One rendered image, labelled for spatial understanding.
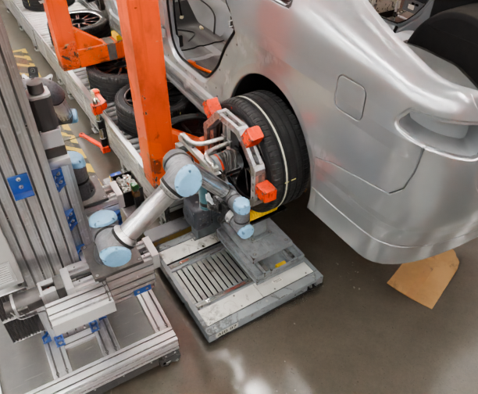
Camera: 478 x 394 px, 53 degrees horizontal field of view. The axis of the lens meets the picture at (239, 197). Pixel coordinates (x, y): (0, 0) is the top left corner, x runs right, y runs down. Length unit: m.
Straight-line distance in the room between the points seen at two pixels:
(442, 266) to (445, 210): 1.45
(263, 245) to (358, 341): 0.79
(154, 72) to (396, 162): 1.35
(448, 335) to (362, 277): 0.60
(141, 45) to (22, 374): 1.73
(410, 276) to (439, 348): 0.52
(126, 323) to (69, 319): 0.63
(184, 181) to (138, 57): 0.92
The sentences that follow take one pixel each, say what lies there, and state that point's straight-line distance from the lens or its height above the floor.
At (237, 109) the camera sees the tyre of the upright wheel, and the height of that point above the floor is 1.14.
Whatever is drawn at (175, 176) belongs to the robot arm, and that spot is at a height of 1.28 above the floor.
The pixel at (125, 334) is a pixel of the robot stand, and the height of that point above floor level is 0.21.
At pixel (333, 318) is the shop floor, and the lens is 2.99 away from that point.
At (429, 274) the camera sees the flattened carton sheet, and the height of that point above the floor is 0.01.
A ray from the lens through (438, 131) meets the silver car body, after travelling 1.97.
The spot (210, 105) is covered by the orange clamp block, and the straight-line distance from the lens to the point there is 2.64.
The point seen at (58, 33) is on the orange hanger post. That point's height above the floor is 0.86.
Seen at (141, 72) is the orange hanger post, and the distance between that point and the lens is 2.59.
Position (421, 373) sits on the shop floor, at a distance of 2.92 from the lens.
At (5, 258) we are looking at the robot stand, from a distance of 2.21.
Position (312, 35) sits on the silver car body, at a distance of 2.12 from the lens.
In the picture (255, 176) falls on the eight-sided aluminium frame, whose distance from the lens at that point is 2.38.
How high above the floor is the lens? 2.40
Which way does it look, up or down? 40 degrees down
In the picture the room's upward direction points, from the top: straight up
